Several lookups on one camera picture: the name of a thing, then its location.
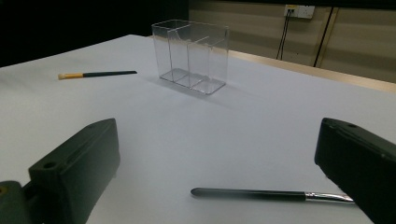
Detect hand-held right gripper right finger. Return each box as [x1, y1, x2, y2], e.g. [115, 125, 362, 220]
[314, 117, 396, 224]

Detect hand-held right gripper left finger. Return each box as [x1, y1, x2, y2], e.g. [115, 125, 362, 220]
[28, 118, 121, 224]

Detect gold ferrule makeup brush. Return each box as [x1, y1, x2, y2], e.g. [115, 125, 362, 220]
[57, 70, 138, 81]

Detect silver ferrule makeup brush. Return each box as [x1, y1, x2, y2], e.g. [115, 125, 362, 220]
[190, 187, 356, 204]

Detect clear acrylic organizer box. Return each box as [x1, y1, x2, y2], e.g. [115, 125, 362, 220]
[151, 19, 231, 95]

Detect black curtain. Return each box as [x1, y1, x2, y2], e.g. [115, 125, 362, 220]
[0, 0, 190, 68]

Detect white table cover sheet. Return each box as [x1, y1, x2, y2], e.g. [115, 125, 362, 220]
[0, 34, 396, 224]

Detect black wall cable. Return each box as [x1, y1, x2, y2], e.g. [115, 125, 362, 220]
[276, 10, 290, 61]
[279, 10, 293, 62]

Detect white wall socket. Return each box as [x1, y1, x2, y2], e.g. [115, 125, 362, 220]
[283, 4, 316, 20]

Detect black metal frame bar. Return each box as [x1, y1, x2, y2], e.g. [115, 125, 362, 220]
[188, 0, 396, 10]

